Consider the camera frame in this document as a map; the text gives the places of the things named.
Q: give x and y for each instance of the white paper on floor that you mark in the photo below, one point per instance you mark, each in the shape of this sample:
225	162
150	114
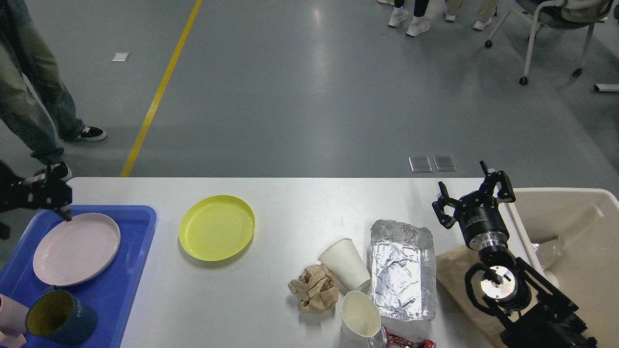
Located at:
120	57

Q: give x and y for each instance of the yellow plate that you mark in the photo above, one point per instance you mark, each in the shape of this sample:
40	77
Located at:
217	228

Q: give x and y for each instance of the beige plastic bin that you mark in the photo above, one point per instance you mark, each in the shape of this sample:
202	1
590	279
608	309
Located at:
586	221

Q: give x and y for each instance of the brown paper bag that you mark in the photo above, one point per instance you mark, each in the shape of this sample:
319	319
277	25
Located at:
451	268

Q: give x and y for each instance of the crumpled brown paper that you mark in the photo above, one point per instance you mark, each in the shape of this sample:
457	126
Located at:
316	289

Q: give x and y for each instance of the right floor socket plate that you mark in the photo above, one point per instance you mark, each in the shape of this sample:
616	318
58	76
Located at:
445	163

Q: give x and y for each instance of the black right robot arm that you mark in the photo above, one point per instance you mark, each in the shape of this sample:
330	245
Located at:
533	312

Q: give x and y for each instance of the person in jeans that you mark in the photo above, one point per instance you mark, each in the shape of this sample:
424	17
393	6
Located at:
35	103

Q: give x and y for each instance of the white bar on floor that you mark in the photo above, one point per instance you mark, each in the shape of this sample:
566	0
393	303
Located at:
606	88

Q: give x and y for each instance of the upright white paper cup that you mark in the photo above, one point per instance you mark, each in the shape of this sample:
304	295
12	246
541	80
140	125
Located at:
361	319

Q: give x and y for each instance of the floor socket plate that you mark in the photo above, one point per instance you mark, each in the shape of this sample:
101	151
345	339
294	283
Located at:
420	164
445	163

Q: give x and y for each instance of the lying white paper cup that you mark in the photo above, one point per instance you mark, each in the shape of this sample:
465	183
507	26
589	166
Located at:
344	261

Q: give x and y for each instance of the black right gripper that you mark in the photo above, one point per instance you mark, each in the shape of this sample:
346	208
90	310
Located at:
483	220

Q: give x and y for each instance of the pink mug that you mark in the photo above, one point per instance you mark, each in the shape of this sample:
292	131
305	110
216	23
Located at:
12	323

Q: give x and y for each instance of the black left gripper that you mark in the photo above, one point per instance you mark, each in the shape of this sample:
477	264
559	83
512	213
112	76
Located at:
43	191

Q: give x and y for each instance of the left floor socket plate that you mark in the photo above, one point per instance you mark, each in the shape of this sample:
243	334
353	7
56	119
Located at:
420	164

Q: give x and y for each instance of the aluminium foil tray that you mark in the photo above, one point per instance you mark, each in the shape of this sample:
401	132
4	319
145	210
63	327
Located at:
403	271

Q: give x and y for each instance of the person in beige trousers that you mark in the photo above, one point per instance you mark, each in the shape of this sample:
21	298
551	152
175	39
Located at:
485	12

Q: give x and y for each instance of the pink plate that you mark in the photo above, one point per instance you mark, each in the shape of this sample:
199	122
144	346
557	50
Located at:
76	251

